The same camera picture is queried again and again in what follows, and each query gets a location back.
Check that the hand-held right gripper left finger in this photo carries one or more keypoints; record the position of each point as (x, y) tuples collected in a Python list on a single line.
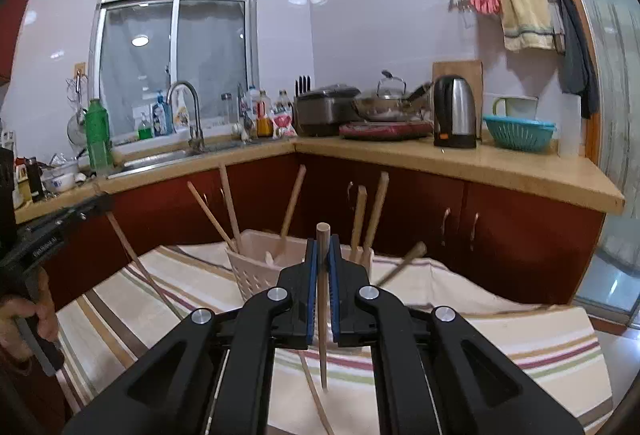
[(312, 305)]

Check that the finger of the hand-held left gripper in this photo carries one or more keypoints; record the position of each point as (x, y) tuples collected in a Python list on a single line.
[(87, 210)]

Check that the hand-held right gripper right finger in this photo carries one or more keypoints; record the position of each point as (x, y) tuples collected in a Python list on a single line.
[(334, 305)]

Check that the beige perforated plastic utensil holder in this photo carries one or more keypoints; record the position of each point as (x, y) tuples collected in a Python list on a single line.
[(260, 272)]

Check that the wooden chopstick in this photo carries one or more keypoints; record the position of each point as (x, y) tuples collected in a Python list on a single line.
[(293, 202), (211, 216), (402, 264), (323, 235), (315, 392), (144, 265), (376, 210), (358, 222), (231, 210)]

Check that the person's left forearm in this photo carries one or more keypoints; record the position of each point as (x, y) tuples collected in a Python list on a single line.
[(20, 395)]

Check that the person's left hand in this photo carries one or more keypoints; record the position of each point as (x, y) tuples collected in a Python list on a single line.
[(15, 310)]

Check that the white bowl with blue pattern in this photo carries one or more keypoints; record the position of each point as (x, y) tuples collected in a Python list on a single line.
[(60, 182)]

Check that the dark slim bottle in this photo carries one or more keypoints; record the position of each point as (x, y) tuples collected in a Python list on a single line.
[(34, 180)]

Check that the tall green plastic bottle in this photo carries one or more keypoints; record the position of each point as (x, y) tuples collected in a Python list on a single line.
[(99, 140)]

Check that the hanging metal strainer ladle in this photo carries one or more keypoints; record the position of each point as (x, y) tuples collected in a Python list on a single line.
[(77, 115)]

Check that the stainless steel sink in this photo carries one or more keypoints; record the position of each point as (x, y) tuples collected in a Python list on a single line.
[(170, 160)]

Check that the small green liquid bottle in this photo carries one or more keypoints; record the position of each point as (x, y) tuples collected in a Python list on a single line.
[(145, 130)]

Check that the blue dish soap bottle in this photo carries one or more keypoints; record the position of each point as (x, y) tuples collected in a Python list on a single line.
[(159, 115)]

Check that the white spray bottle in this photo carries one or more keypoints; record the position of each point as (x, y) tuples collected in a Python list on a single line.
[(181, 112)]

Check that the tall stainless steel faucet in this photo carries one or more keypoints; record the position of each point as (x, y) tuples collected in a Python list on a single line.
[(195, 115)]

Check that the striped tablecloth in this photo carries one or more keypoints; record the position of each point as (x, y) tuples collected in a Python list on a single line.
[(475, 345)]

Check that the red induction cooker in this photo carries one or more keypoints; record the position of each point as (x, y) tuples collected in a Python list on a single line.
[(385, 131)]

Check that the red and white packet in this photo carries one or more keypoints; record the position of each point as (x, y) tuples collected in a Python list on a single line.
[(284, 125)]

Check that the amber oil bottle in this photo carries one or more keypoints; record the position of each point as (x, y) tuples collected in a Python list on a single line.
[(264, 120)]

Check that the grey rice cooker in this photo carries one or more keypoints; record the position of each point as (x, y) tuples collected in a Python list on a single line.
[(325, 112)]

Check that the white bottle with blue cap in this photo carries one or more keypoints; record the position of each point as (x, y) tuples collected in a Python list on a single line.
[(253, 100)]

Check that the red-brown kitchen base cabinet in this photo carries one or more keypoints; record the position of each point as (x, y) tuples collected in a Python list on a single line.
[(525, 235)]

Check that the beige stone kitchen countertop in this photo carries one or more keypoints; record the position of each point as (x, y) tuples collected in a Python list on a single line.
[(500, 167)]

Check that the knife block with black knives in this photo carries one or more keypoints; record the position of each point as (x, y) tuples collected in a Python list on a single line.
[(303, 87)]

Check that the glass wok lid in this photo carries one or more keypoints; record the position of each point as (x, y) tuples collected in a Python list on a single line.
[(390, 90)]

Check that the stainless steel electric kettle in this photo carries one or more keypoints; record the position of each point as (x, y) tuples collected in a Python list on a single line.
[(454, 110)]

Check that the teal plastic colander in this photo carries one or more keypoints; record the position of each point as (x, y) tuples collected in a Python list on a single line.
[(520, 135)]

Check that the wooden cutting board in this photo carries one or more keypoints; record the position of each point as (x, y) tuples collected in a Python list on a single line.
[(457, 67)]

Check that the white translucent plastic container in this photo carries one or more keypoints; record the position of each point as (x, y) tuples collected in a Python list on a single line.
[(570, 130)]

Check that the dark grey hanging cloth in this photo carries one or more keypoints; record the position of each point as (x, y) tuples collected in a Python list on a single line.
[(575, 65)]

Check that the frosted glass sliding door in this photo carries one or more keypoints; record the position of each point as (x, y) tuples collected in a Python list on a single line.
[(620, 115)]

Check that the yellow striped towel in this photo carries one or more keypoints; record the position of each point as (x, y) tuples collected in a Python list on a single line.
[(525, 15)]

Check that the aluminium frame window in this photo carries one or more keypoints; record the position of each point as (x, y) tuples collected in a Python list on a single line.
[(175, 40)]

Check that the red-brown wall cabinet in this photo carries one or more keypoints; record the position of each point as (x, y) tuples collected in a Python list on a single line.
[(20, 15)]

